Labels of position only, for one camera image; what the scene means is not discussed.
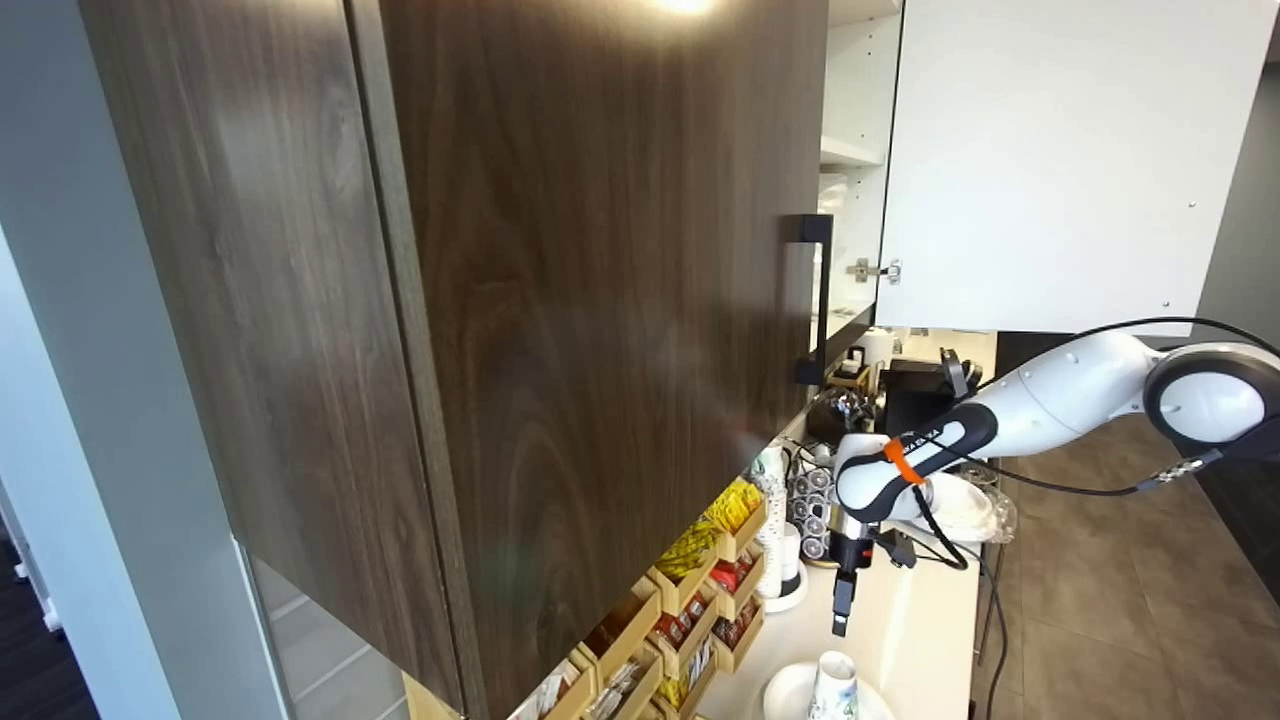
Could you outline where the thin dark power cable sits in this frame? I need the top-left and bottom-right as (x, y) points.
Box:
(972, 542), (1010, 720)

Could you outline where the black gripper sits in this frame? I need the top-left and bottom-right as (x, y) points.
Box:
(823, 523), (881, 640)

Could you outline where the white plate under cup stacks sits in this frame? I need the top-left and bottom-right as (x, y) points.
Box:
(757, 566), (810, 621)

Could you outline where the dark wood cabinet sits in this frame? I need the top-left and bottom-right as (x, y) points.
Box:
(73, 0), (832, 720)

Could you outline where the single white paper plate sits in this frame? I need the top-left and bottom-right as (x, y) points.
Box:
(760, 659), (901, 720)

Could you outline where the metal door hinge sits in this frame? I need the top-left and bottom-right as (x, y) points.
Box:
(845, 256), (902, 286)

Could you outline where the gold packets pile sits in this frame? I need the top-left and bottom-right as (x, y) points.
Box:
(657, 518), (733, 578)

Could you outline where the orange cable tie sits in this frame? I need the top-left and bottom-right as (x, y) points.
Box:
(881, 436), (929, 489)

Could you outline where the white cabinet door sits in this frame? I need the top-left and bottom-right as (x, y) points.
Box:
(875, 0), (1276, 334)

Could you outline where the black coffee machine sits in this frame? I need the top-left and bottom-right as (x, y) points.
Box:
(875, 351), (996, 436)

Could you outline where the yellow packets pile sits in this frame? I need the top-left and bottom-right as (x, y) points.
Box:
(715, 475), (766, 531)

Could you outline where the shorter stack of paper cups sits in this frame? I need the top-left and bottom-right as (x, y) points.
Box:
(747, 442), (792, 609)

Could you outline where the small black rounded appliance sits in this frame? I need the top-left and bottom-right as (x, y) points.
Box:
(800, 391), (854, 454)

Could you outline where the wooden condiment organizer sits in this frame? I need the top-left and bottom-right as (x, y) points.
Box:
(511, 475), (771, 720)

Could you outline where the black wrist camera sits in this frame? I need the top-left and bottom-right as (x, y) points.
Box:
(871, 523), (929, 573)

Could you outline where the red packets pile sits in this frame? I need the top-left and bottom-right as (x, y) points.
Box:
(700, 556), (751, 599)

